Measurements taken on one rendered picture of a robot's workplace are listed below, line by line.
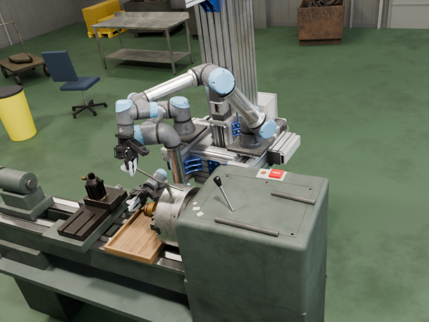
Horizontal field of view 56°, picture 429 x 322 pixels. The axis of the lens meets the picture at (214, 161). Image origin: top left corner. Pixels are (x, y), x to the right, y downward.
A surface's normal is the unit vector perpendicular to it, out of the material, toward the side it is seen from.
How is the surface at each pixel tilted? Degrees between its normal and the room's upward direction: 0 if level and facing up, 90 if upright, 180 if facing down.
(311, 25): 90
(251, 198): 0
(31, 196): 90
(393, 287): 0
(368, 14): 90
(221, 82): 84
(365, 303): 0
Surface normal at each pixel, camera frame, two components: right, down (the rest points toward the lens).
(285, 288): -0.41, 0.52
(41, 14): 0.86, 0.18
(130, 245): -0.11, -0.84
